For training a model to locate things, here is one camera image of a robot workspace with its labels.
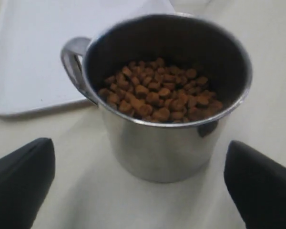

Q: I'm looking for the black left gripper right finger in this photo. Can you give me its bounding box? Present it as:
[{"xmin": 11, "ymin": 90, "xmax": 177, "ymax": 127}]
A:
[{"xmin": 224, "ymin": 141, "xmax": 286, "ymax": 229}]

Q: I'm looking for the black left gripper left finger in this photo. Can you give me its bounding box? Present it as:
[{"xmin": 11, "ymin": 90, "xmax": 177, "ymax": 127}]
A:
[{"xmin": 0, "ymin": 138, "xmax": 55, "ymax": 229}]

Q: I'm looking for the steel mug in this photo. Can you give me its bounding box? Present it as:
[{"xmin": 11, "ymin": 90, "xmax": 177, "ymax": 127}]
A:
[{"xmin": 61, "ymin": 14, "xmax": 253, "ymax": 183}]

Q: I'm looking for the white plastic tray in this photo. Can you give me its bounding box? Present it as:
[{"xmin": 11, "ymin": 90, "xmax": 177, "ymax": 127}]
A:
[{"xmin": 0, "ymin": 0, "xmax": 174, "ymax": 116}]

